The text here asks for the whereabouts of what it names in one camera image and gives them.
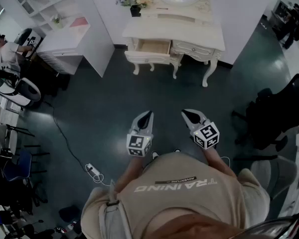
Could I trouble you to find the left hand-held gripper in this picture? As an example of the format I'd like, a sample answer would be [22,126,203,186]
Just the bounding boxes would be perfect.
[126,111,154,157]

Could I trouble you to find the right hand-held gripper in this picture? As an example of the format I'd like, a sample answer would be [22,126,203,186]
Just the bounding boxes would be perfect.
[181,109,220,149]

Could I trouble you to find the wooden drawer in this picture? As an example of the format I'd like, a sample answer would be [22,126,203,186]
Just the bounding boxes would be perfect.
[124,38,172,65]

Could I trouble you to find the person's right forearm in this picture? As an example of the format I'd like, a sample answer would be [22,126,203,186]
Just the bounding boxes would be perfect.
[205,147,237,178]

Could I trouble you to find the person's left forearm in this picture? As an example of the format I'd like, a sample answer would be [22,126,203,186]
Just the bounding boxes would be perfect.
[114,155,152,194]

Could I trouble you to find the cream drawer with round knob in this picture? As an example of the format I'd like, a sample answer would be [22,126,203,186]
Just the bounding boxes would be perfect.
[172,40,216,60]

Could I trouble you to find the cream vanity dressing table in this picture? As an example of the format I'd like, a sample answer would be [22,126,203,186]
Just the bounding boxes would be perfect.
[121,7,226,88]

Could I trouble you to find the white power strip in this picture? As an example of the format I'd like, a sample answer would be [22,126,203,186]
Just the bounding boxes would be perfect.
[85,163,102,178]

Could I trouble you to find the black office chair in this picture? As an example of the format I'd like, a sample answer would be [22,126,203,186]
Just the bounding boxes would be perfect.
[231,73,299,152]

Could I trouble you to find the person's beige printed t-shirt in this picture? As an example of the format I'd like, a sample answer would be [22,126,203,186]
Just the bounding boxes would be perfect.
[81,152,271,239]

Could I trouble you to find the grey office chair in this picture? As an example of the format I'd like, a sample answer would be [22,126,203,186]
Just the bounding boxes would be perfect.
[233,154,299,201]

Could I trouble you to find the white desk with cubby shelf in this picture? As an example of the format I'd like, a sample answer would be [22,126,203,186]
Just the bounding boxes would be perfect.
[13,0,115,78]

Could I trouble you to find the black bag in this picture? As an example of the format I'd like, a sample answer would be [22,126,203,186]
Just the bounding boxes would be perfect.
[58,205,82,223]

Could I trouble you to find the pink panel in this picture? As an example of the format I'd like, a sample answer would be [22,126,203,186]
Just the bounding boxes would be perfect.
[69,16,88,28]

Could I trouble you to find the white office chair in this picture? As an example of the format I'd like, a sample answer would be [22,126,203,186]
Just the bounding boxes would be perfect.
[0,66,42,107]

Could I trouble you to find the flower bouquet in black pot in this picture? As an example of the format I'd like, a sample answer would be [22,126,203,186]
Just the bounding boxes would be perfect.
[116,0,154,18]

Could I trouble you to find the blue chair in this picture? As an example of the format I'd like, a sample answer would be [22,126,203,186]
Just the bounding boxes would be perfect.
[1,149,50,184]

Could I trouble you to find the small potted plant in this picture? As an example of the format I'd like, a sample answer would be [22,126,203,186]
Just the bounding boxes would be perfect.
[51,13,63,26]

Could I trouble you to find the white cable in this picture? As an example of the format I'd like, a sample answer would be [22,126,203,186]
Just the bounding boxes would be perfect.
[93,173,114,187]

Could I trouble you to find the black floor cable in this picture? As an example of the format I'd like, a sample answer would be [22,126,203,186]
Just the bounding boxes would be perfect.
[43,100,90,167]

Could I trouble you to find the grey shoulder strap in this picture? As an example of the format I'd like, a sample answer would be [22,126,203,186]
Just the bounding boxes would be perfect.
[99,179,130,239]

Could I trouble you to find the head-worn camera mount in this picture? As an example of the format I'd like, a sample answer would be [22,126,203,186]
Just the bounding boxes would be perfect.
[229,212,299,239]

